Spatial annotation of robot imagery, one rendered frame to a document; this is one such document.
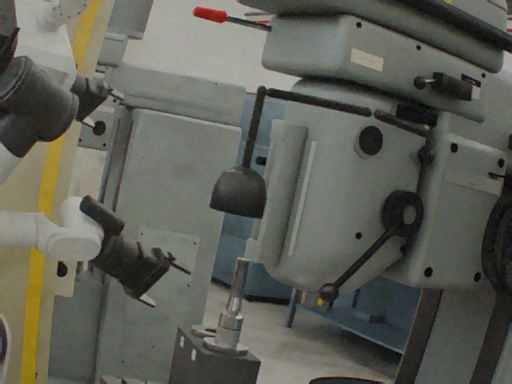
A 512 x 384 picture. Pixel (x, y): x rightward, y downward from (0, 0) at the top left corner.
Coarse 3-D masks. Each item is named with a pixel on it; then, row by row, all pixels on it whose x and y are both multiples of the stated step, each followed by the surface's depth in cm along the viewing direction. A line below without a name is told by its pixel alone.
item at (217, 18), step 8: (200, 8) 135; (208, 8) 136; (200, 16) 136; (208, 16) 136; (216, 16) 137; (224, 16) 137; (232, 16) 139; (240, 24) 140; (248, 24) 140; (256, 24) 141; (264, 24) 142
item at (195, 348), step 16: (192, 336) 178; (208, 336) 178; (176, 352) 184; (192, 352) 172; (208, 352) 167; (224, 352) 168; (240, 352) 170; (176, 368) 182; (192, 368) 171; (208, 368) 166; (224, 368) 167; (240, 368) 168; (256, 368) 169
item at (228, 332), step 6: (222, 318) 171; (222, 324) 171; (228, 324) 170; (234, 324) 170; (240, 324) 171; (216, 330) 172; (222, 330) 171; (228, 330) 170; (234, 330) 171; (240, 330) 172; (216, 336) 172; (222, 336) 171; (228, 336) 170; (234, 336) 171; (216, 342) 171; (222, 342) 171; (228, 342) 170; (234, 342) 171
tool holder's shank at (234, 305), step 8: (240, 264) 171; (248, 264) 171; (240, 272) 171; (232, 280) 172; (240, 280) 171; (232, 288) 171; (240, 288) 171; (232, 296) 171; (240, 296) 171; (232, 304) 171; (240, 304) 172; (232, 312) 171
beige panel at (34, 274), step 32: (96, 0) 289; (96, 32) 292; (96, 64) 294; (32, 160) 288; (64, 160) 294; (0, 192) 283; (32, 192) 290; (64, 192) 296; (0, 256) 286; (32, 256) 292; (0, 288) 287; (32, 288) 294; (32, 320) 295; (32, 352) 296
